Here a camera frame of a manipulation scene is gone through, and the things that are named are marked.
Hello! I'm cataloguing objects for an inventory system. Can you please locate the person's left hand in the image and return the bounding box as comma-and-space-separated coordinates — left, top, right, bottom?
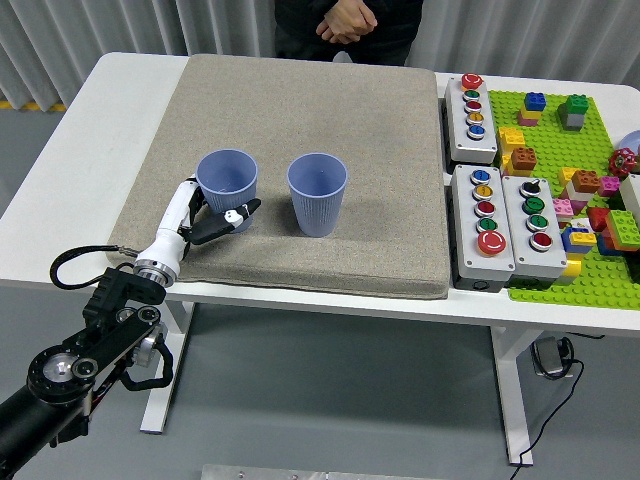
333, 0, 377, 41

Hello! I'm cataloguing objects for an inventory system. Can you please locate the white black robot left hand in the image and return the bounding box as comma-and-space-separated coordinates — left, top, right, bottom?
135, 173, 263, 272

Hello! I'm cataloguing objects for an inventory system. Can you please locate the person's right hand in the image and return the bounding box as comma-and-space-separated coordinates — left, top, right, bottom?
315, 17, 357, 45

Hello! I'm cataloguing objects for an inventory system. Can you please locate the blue ribbed plastic cup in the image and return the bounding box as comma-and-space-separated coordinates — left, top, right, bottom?
286, 152, 349, 239
195, 148, 260, 235

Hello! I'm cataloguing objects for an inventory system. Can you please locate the person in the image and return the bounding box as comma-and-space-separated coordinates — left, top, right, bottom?
273, 0, 425, 66

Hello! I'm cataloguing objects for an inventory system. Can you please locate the grey-brown fabric mat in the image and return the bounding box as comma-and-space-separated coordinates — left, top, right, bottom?
106, 53, 450, 300

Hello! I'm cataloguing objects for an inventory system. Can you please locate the white table leg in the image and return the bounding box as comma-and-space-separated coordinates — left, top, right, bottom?
489, 325, 546, 467
139, 298, 197, 435

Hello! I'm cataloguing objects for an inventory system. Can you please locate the grey five-button control box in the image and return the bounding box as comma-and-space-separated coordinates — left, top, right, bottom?
439, 73, 500, 165
447, 163, 517, 293

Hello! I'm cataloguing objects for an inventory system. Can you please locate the yellow black floor tape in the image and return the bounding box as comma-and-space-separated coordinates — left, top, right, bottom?
0, 99, 69, 114

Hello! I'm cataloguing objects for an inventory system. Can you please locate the orange toy brick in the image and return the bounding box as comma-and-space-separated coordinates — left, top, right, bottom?
509, 146, 539, 175
571, 169, 602, 195

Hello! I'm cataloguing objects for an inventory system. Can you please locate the white pleated curtain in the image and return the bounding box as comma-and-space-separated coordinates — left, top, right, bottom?
0, 0, 640, 114

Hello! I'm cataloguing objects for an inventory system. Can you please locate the green studded baseplate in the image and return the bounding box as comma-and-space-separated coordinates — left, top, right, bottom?
487, 89, 640, 312

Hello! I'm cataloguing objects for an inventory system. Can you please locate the grey toy brick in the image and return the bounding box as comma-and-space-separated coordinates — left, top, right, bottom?
558, 105, 585, 132

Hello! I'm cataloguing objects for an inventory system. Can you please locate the white toy brick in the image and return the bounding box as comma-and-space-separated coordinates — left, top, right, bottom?
563, 182, 594, 204

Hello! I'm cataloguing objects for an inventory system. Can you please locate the pale purple plate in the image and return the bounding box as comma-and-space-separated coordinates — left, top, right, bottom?
616, 130, 640, 161

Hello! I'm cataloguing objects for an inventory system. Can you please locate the red valve wheel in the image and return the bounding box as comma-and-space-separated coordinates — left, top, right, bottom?
608, 148, 637, 179

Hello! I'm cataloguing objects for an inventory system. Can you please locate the grey four-button control box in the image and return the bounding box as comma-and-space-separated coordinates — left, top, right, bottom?
500, 174, 569, 289

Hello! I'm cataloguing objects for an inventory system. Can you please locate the red toy brick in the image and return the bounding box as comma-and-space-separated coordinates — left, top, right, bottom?
585, 206, 612, 232

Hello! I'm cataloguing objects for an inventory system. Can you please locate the white box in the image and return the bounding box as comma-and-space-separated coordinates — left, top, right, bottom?
618, 173, 640, 226

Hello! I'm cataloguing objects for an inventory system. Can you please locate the large green toy brick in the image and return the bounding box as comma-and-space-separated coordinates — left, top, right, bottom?
604, 209, 640, 251

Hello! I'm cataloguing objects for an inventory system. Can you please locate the grey power adapter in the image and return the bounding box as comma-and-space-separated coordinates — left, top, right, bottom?
530, 335, 575, 380

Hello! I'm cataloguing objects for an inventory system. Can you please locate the black power cable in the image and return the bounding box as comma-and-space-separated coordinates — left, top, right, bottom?
514, 344, 586, 467

